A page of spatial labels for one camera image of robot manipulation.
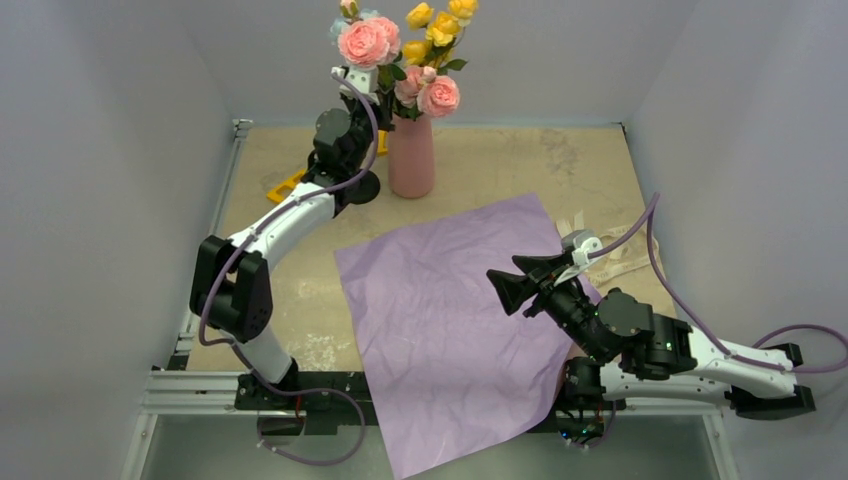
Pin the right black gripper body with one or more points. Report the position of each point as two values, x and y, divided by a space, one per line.
559 302

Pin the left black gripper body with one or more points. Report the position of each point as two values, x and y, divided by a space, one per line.
361 122

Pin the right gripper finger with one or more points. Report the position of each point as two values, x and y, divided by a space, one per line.
512 290
542 266

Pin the pink double rose stem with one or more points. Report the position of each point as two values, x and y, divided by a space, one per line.
371 44

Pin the cream printed ribbon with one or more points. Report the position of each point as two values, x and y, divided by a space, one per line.
631 255

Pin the pink and purple wrapping paper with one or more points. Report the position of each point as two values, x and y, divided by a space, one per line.
449 372

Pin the yellow rose stem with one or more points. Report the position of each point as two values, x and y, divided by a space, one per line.
443 31

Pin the pink single rose stem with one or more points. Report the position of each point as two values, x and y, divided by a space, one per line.
425 93

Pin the blue flower stem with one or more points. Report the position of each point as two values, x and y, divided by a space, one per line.
340 24

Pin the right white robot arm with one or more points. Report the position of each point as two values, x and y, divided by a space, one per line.
631 351

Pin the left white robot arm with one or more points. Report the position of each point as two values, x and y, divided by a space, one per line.
231 288

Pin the yellow block behind vase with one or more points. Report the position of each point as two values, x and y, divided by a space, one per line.
382 143

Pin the pink tall vase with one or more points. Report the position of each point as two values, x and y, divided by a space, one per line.
411 162

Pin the black stand purple microphone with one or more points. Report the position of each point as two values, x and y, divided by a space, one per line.
361 192

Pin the yellow triangular block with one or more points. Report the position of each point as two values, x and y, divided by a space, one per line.
278 193

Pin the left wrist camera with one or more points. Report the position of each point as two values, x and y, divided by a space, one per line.
353 80

